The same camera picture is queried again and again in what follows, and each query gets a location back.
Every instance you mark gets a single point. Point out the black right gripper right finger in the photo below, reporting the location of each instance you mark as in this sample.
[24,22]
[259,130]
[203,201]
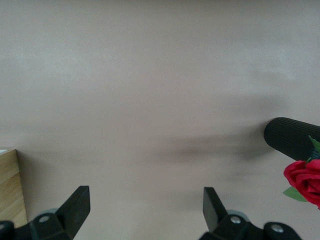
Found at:
[215,215]

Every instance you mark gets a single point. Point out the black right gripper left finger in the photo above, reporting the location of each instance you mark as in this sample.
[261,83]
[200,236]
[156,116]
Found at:
[72,215]

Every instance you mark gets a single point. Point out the wooden drawer cabinet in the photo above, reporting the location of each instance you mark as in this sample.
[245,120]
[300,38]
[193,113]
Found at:
[11,185]

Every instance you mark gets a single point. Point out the red artificial rose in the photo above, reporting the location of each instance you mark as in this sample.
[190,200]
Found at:
[305,180]

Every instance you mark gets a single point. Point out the black ribbed vase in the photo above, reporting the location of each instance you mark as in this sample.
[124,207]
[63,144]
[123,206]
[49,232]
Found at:
[287,137]

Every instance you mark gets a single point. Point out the brown table cover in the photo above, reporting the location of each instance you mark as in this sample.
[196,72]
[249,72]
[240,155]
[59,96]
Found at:
[150,87]

